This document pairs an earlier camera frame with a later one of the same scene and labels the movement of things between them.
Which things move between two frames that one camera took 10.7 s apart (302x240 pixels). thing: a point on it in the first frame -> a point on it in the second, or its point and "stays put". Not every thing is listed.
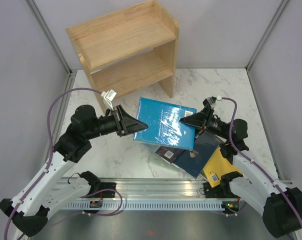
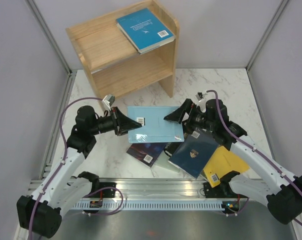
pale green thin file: [158, 160] stays put
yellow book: [217, 166] stays put
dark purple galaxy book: [168, 153] -> [147, 152]
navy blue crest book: [194, 161] stays put
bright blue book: [164, 127] -> [145, 30]
